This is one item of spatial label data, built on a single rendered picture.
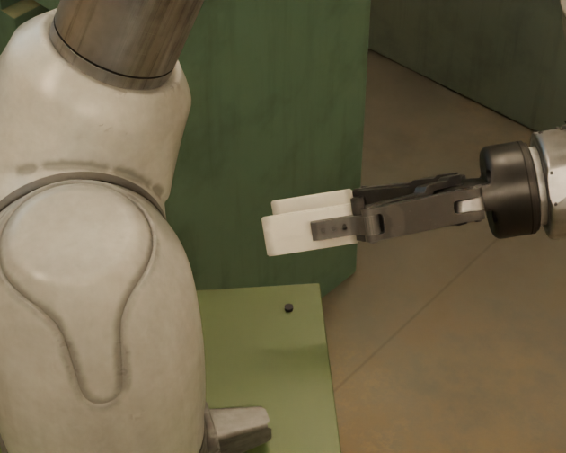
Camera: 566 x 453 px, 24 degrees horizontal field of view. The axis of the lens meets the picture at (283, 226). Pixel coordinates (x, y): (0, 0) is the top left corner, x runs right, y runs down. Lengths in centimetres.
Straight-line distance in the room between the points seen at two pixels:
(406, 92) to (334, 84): 71
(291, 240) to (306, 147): 90
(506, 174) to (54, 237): 35
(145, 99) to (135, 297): 19
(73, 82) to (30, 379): 23
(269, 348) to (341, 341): 93
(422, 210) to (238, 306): 29
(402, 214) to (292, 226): 8
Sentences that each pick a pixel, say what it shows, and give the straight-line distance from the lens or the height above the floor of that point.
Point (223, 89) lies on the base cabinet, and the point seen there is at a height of 55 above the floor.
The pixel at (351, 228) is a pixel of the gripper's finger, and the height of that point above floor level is 90.
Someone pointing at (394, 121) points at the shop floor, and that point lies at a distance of 249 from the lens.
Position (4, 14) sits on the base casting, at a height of 80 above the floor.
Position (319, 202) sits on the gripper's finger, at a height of 81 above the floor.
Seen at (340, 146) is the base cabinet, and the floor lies 31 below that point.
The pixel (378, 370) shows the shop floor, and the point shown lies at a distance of 205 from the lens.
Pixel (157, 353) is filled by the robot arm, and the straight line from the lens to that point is 90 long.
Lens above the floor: 157
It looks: 44 degrees down
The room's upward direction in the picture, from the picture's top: straight up
